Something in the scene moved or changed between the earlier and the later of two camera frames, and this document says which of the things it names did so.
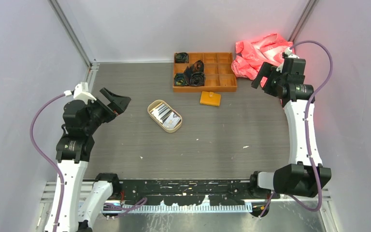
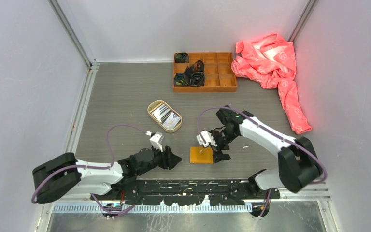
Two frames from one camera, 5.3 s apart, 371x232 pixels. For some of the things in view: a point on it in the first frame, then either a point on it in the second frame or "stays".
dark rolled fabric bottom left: [179, 79] stays
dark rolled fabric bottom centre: [197, 79] stays
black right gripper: [266, 69] to [219, 155]
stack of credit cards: [168, 118] stays
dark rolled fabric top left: [181, 58] stays
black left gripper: [120, 103] to [169, 159]
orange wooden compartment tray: [219, 71] stays
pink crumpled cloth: [250, 56] stays
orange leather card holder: [210, 98] to [200, 155]
